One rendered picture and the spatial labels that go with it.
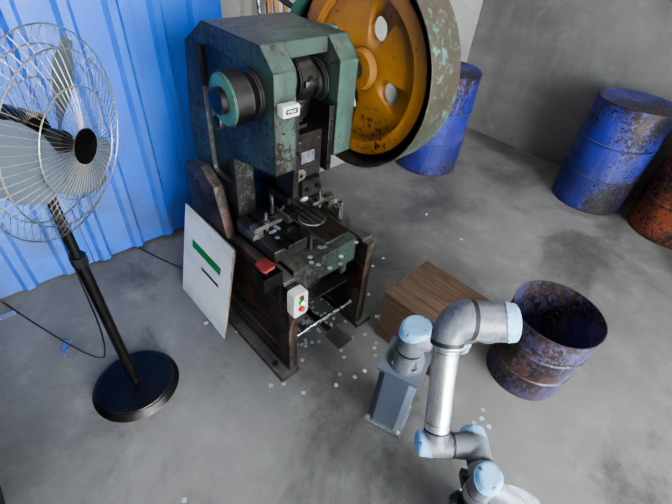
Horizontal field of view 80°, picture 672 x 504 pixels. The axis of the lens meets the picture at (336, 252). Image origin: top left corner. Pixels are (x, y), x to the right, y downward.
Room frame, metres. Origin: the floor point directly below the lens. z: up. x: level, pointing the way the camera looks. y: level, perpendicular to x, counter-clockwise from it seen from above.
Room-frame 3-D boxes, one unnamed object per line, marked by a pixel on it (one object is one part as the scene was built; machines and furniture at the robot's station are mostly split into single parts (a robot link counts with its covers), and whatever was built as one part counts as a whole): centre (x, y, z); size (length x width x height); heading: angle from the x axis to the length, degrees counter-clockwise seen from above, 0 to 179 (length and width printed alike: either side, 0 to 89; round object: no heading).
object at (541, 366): (1.32, -1.08, 0.24); 0.42 x 0.42 x 0.48
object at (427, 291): (1.47, -0.55, 0.18); 0.40 x 0.38 x 0.35; 49
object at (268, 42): (1.64, 0.32, 0.83); 0.79 x 0.43 x 1.34; 47
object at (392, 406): (0.98, -0.33, 0.23); 0.19 x 0.19 x 0.45; 65
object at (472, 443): (0.56, -0.46, 0.65); 0.11 x 0.11 x 0.08; 2
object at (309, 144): (1.52, 0.19, 1.04); 0.17 x 0.15 x 0.30; 47
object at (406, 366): (0.98, -0.33, 0.50); 0.15 x 0.15 x 0.10
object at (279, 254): (1.55, 0.22, 0.68); 0.45 x 0.30 x 0.06; 137
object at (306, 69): (1.55, 0.22, 1.27); 0.21 x 0.12 x 0.34; 47
